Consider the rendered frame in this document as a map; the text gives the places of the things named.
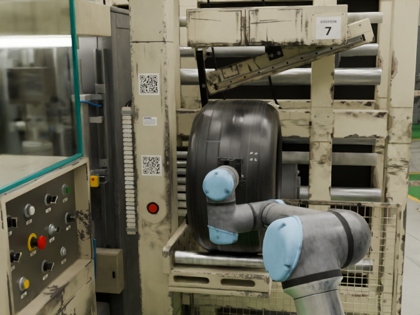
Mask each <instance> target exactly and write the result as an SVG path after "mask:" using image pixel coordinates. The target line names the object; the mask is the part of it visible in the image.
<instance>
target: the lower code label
mask: <svg viewBox="0 0 420 315"><path fill-rule="evenodd" d="M141 169H142V176H162V167H161V156H156V155H141Z"/></svg>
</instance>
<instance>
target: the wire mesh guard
mask: <svg viewBox="0 0 420 315"><path fill-rule="evenodd" d="M281 200H282V201H284V203H285V204H292V205H293V204H298V205H299V206H300V204H306V208H307V204H310V205H327V206H328V210H329V206H335V208H336V206H342V209H343V206H350V210H351V206H357V213H358V207H365V212H364V216H362V217H363V218H364V219H365V218H372V225H371V240H372V238H375V239H378V245H377V244H371V245H376V246H378V251H368V252H370V258H369V257H364V258H368V259H370V264H363V259H362V264H359V265H362V277H355V275H356V264H355V270H348V267H347V270H343V269H341V270H342V271H347V276H343V277H347V283H342V282H340V288H339V289H338V290H339V296H340V290H346V291H347V296H342V297H346V302H342V303H346V309H345V310H346V314H347V310H353V315H354V311H360V315H361V311H364V310H355V309H354V304H359V303H349V302H347V297H352V298H361V299H362V298H368V304H366V305H368V306H367V315H368V307H369V305H375V311H371V312H375V314H374V315H376V312H380V313H382V315H383V313H391V315H396V299H397V288H398V266H399V245H400V233H401V212H402V203H392V202H359V201H325V200H308V199H281ZM366 207H372V217H365V214H366ZM373 207H375V208H380V213H379V217H373ZM381 208H387V217H380V214H381ZM388 208H397V214H396V218H393V217H388ZM313 209H314V206H313ZM373 218H379V224H375V225H379V228H380V225H387V226H386V231H374V232H386V238H379V237H378V238H376V237H372V227H373ZM380 218H387V224H380ZM388 218H391V219H396V225H392V224H388ZM388 225H390V226H396V232H390V231H387V228H388ZM387 232H389V233H396V234H395V246H394V252H386V249H385V252H379V246H390V245H379V239H386V240H387V239H390V238H387ZM193 243H196V248H193ZM193 249H196V250H197V249H199V248H197V242H193V240H192V241H191V243H190V245H189V251H190V250H193ZM202 250H203V249H202ZM371 252H377V258H371ZM378 253H385V262H384V272H378V266H383V265H378V259H381V258H378ZM386 253H394V259H390V260H394V265H393V266H392V267H394V268H393V272H385V263H386ZM371 259H377V265H372V264H371ZM363 265H369V271H363ZM371 266H377V272H375V271H370V267H371ZM348 271H355V274H354V277H348ZM363 272H369V278H368V277H363ZM370 272H374V273H377V276H376V278H370ZM378 273H384V276H385V273H393V279H387V280H392V286H391V287H392V292H384V287H385V285H383V292H376V291H366V292H368V297H362V285H371V286H376V290H377V286H382V285H377V279H379V278H377V277H378ZM348 278H354V290H348V284H353V283H348ZM355 278H362V283H361V297H353V296H348V291H358V290H355ZM363 278H367V279H369V281H370V279H376V285H372V284H363ZM383 280H385V278H384V279H383ZM341 284H347V289H341ZM272 286H277V291H271V292H277V295H276V297H271V292H270V300H269V310H268V309H264V304H268V303H264V298H263V303H259V302H257V298H256V302H250V297H249V302H243V299H244V296H243V297H242V301H237V297H236V301H232V302H236V307H230V296H229V307H226V306H224V301H225V300H224V295H223V300H217V295H216V299H211V295H210V299H207V300H210V311H202V312H210V315H211V313H216V315H217V313H223V315H224V313H226V312H224V307H225V308H229V313H226V314H229V315H230V314H236V315H237V308H242V315H252V314H250V309H251V308H250V303H256V315H257V303H259V304H263V309H258V310H263V314H262V315H264V310H267V311H269V315H270V311H276V315H277V305H283V315H284V312H290V315H291V312H293V313H296V312H294V311H291V306H295V305H291V297H290V305H285V304H284V299H287V298H284V292H279V291H278V286H281V285H278V282H277V285H272ZM278 292H279V293H283V298H278V297H277V296H278ZM369 292H375V293H383V298H382V305H376V300H375V304H369V298H370V299H381V298H371V297H369ZM384 293H392V299H388V300H392V302H391V312H383V306H386V305H383V299H384ZM189 296H190V315H194V312H195V310H194V305H197V315H198V305H200V304H198V299H199V298H198V294H197V298H194V293H191V292H190V293H189ZM271 298H276V310H270V302H271ZM194 299H197V304H194ZM277 299H283V304H277ZM211 300H215V301H216V312H211ZM217 301H223V306H217ZM237 302H242V307H237ZM203 303H204V294H203ZM243 303H249V308H243ZM347 303H348V304H353V309H347ZM284 305H285V306H290V311H284ZM360 305H362V304H361V303H360ZM200 306H209V305H200ZM376 306H382V312H381V311H376ZM217 307H223V312H217ZM230 308H236V313H230ZM243 309H249V314H243Z"/></svg>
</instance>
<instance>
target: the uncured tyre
mask: <svg viewBox="0 0 420 315"><path fill-rule="evenodd" d="M205 141H225V142H205ZM249 151H259V154H258V162H249ZM220 156H221V158H235V159H241V158H244V165H243V166H242V175H243V176H244V178H247V183H246V184H242V186H237V187H236V188H235V194H236V204H246V203H255V202H260V201H267V200H269V199H274V200H276V199H280V200H281V188H282V134H281V123H280V119H279V113H278V111H277V110H276V109H275V108H274V107H273V106H272V105H270V104H268V102H266V101H262V100H215V101H211V102H208V103H207V104H206V105H205V106H204V107H203V108H202V109H201V110H200V111H199V112H198V113H197V114H196V116H195V118H194V121H193V123H192V127H191V132H190V136H189V143H188V149H187V161H186V208H187V219H188V223H189V228H190V232H191V235H192V237H193V239H194V240H195V241H196V242H197V243H198V244H199V245H200V246H201V247H202V248H203V249H204V250H205V251H209V252H211V253H231V254H253V255H260V254H262V253H263V241H264V237H265V233H266V231H267V230H266V229H262V230H257V231H249V232H242V233H238V237H237V241H236V242H233V243H232V244H214V243H213V242H211V240H210V238H209V228H208V206H207V201H206V195H205V193H204V191H203V181H204V179H205V177H206V175H207V174H208V173H209V172H210V171H212V170H214V169H216V168H218V157H220Z"/></svg>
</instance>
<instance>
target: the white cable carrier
mask: <svg viewBox="0 0 420 315"><path fill-rule="evenodd" d="M122 111H133V106H131V107H128V106H127V107H122ZM122 115H125V116H123V117H122V119H125V120H123V121H122V123H123V124H124V125H123V126H122V128H126V129H123V132H124V134H123V137H125V138H123V141H127V142H124V143H123V145H124V150H126V151H124V154H126V155H125V156H124V159H125V160H124V163H126V164H125V165H124V167H125V169H124V171H125V173H124V175H125V176H126V177H125V180H127V181H125V184H127V185H125V188H126V193H127V194H126V197H127V198H126V201H127V202H126V205H127V206H126V209H127V211H126V214H127V215H126V217H127V222H128V223H127V226H128V227H127V228H133V229H137V228H138V220H137V204H136V171H135V155H134V132H133V131H134V128H133V127H134V123H133V119H132V118H133V114H122ZM127 234H136V232H131V231H128V232H127Z"/></svg>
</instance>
